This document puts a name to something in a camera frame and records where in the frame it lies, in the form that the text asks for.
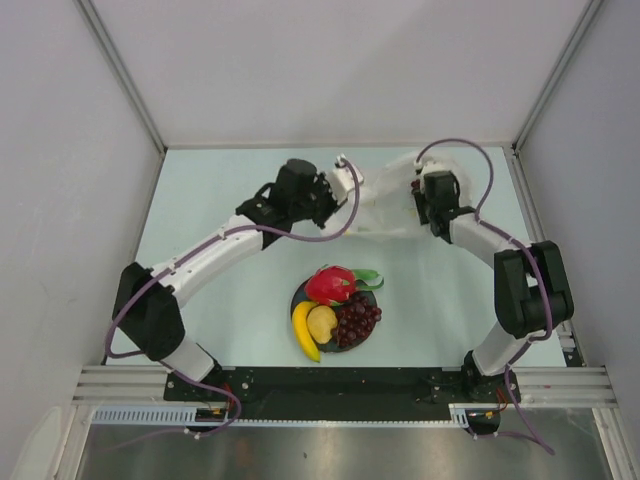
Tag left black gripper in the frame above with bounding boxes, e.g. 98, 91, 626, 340
290, 172, 348, 230

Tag white printed plastic bag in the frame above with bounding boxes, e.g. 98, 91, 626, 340
321, 152, 472, 241

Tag red fake dragon fruit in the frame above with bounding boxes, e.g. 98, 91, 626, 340
304, 265, 384, 306

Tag dark blue ceramic plate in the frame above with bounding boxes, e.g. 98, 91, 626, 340
288, 274, 380, 354

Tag yellow fake lemon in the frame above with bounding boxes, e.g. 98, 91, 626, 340
291, 301, 321, 363

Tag yellow fake pear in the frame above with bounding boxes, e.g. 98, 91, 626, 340
307, 306, 338, 345

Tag dark red fake grapes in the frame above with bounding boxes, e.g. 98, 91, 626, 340
330, 292, 382, 351

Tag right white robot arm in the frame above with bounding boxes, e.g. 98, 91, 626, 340
411, 170, 575, 401

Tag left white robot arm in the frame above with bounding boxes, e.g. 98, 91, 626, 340
105, 157, 362, 400

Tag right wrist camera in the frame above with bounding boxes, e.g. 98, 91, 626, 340
414, 154, 448, 178

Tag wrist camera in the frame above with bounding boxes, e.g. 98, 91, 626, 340
325, 154, 364, 205
414, 154, 448, 178

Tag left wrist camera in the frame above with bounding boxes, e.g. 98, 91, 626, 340
325, 154, 364, 205

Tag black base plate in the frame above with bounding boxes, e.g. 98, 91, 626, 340
164, 365, 522, 422

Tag white slotted cable duct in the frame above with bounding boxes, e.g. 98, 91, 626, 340
92, 402, 474, 427

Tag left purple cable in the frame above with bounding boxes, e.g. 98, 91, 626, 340
99, 157, 362, 451

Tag aluminium frame rail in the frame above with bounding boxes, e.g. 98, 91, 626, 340
72, 366, 617, 408

